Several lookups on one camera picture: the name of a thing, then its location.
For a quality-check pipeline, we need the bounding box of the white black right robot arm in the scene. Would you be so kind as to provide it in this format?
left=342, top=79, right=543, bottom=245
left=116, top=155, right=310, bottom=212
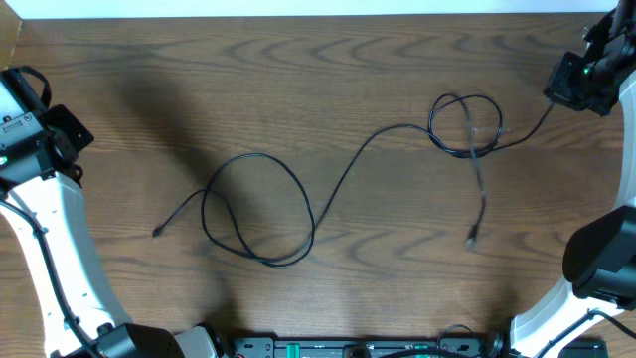
left=488, top=0, right=635, bottom=357

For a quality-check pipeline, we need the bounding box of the black USB cable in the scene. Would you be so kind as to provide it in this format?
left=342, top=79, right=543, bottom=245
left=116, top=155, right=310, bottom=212
left=426, top=92, right=557, bottom=250
left=151, top=122, right=438, bottom=269

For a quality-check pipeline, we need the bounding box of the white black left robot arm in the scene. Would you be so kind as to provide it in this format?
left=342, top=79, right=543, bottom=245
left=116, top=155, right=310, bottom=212
left=1, top=66, right=221, bottom=358

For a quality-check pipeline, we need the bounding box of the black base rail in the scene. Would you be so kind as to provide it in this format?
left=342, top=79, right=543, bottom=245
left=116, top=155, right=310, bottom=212
left=218, top=336, right=610, bottom=358

